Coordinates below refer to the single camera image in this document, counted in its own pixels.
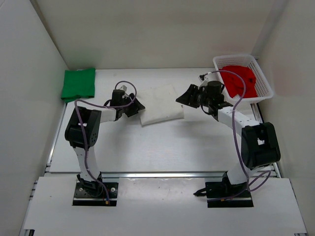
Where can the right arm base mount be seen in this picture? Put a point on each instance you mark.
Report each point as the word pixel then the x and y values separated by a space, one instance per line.
pixel 223 194

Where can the green polo t shirt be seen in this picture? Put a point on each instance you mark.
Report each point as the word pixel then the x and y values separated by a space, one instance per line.
pixel 78 84

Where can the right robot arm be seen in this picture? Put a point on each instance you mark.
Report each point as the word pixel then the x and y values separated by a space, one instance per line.
pixel 259 146

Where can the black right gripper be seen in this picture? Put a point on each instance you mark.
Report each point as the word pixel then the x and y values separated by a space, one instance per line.
pixel 190 98

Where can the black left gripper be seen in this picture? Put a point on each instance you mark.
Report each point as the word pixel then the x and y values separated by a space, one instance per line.
pixel 138 106

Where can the red t shirt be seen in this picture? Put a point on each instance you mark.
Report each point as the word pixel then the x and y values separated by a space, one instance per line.
pixel 234 85

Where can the white plastic mesh basket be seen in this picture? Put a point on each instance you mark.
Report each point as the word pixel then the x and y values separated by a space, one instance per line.
pixel 261 86

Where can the white t shirt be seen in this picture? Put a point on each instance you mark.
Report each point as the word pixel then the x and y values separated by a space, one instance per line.
pixel 160 105

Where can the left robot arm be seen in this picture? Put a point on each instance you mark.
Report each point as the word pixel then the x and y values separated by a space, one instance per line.
pixel 83 129

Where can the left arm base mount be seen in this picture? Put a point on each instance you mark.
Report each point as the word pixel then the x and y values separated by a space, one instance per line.
pixel 92 194

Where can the aluminium front rail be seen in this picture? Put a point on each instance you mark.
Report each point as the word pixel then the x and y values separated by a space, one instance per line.
pixel 152 174

